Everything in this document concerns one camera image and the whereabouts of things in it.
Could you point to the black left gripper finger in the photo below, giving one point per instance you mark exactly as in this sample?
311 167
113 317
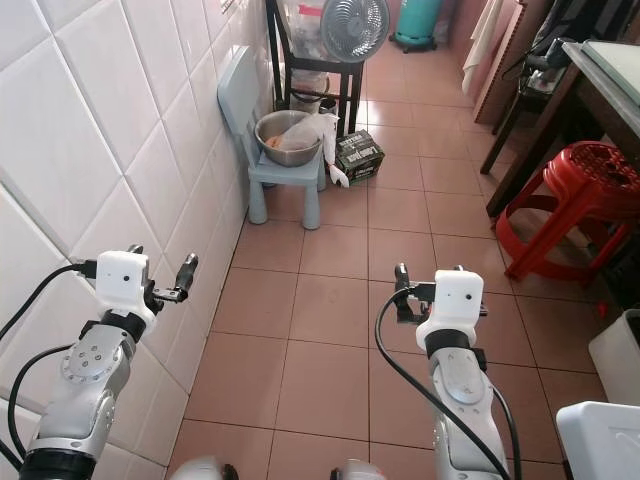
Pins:
136 250
188 272

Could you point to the black printed cardboard box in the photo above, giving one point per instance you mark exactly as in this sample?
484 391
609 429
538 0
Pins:
360 157

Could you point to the steel bowl with food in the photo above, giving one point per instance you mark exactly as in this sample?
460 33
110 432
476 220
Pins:
272 135

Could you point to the white plastic bag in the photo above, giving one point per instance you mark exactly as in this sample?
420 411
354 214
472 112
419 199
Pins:
322 135

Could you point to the red plastic stool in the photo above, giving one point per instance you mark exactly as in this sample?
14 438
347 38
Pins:
595 175

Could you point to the light blue child chair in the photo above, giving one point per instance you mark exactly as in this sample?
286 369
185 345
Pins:
240 100

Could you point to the cream plastic container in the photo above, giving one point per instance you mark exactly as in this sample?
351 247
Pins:
618 360

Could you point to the grey robot right leg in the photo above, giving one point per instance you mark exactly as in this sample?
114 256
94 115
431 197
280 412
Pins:
360 471

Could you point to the white plastic box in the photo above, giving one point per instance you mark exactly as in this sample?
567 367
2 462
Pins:
600 440

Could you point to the black bag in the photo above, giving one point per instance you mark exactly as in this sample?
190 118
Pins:
545 62

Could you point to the white hanging cloth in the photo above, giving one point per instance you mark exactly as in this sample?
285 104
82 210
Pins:
482 45

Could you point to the black metal shelf rack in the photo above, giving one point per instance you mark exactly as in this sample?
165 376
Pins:
275 50

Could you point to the teal gas cylinder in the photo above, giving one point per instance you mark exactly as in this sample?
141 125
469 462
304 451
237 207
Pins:
418 22

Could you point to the grey round electric fan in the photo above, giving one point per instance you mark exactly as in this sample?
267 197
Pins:
355 28

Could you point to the clear plastic storage container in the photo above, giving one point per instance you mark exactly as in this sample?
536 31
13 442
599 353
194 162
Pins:
303 30

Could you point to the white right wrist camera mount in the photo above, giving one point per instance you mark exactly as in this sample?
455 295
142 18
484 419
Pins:
455 305

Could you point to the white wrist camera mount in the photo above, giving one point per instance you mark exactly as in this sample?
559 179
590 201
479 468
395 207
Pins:
455 305
122 288

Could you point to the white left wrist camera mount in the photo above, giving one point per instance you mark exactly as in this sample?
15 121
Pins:
122 288

